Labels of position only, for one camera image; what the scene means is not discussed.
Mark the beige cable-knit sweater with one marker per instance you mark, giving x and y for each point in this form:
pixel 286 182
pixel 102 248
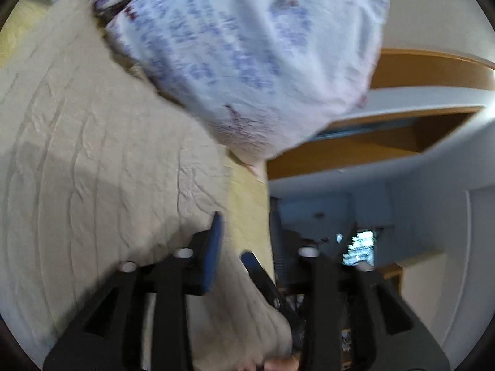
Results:
pixel 97 169

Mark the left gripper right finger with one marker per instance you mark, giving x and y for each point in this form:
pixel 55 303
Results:
pixel 346 319

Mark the wooden headboard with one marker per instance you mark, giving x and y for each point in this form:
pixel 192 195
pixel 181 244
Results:
pixel 414 104

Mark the person's right hand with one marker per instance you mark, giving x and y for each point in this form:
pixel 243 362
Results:
pixel 290 363

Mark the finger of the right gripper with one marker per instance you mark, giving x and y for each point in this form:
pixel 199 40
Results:
pixel 262 280

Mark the floral pillow with tree print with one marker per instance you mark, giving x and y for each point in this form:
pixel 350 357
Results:
pixel 263 75

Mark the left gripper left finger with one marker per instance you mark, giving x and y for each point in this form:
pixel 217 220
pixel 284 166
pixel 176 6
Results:
pixel 108 332

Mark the yellow patterned bedspread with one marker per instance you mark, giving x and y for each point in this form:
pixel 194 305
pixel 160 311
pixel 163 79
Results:
pixel 248 197

